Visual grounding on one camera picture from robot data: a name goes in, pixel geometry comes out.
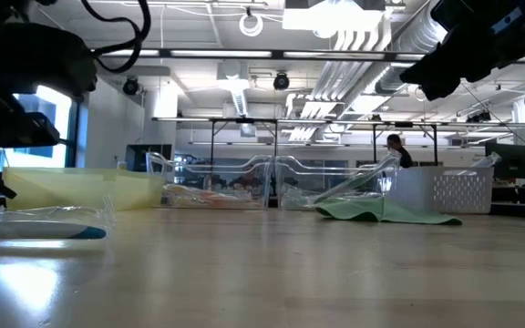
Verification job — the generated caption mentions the person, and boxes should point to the person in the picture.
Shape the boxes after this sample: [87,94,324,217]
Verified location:
[385,133,414,169]

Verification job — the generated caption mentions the purple toothbrush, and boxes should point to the purple toothbrush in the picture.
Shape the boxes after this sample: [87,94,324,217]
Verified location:
[470,150,503,169]

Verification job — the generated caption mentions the black ceiling camera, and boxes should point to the black ceiling camera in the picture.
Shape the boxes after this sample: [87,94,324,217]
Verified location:
[272,71,292,92]
[121,76,143,97]
[465,108,494,124]

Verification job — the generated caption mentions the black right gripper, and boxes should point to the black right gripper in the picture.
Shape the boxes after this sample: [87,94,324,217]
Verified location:
[398,0,525,102]

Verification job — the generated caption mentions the orange yellow toothbrush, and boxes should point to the orange yellow toothbrush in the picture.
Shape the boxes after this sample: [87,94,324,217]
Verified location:
[161,181,221,209]

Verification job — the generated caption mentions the blue toothbrush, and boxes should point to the blue toothbrush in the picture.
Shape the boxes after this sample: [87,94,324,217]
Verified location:
[0,195,118,242]

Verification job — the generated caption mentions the silver air duct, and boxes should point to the silver air duct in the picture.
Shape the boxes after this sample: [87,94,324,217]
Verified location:
[335,0,455,97]

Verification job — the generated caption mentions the black metal frame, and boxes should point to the black metal frame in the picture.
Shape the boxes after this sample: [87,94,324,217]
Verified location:
[209,117,281,192]
[370,120,440,166]

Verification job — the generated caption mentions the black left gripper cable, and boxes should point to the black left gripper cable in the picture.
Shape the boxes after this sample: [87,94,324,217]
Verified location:
[79,0,152,75]

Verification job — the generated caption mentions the white ceiling duct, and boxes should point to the white ceiling duct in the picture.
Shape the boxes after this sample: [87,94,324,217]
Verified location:
[216,58,252,118]

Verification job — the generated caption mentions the black computer monitor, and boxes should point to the black computer monitor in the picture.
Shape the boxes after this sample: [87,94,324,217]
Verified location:
[124,143,174,173]
[484,142,525,180]

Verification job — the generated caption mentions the yellow plastic bin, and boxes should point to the yellow plastic bin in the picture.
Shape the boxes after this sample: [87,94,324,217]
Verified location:
[2,166,168,211]

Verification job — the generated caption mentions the large glass window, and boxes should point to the large glass window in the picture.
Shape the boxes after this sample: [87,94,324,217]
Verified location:
[0,84,79,173]

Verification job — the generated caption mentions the white perforated basket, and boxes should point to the white perforated basket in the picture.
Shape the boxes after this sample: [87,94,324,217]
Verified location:
[387,165,496,215]

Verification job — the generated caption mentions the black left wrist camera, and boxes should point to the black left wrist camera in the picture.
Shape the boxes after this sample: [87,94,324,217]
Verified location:
[0,21,99,99]

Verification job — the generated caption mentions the long ceiling light strip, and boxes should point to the long ceiling light strip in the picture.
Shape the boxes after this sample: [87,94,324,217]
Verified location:
[93,47,525,65]
[151,116,525,128]

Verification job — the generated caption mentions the white cable coil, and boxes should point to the white cable coil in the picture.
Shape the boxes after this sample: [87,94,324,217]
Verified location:
[238,12,265,38]

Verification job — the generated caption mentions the clear plastic bin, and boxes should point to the clear plastic bin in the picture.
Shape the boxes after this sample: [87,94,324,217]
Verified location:
[273,154,401,210]
[146,151,274,210]

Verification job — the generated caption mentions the green cloth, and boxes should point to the green cloth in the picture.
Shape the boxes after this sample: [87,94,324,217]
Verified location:
[314,197,463,227]

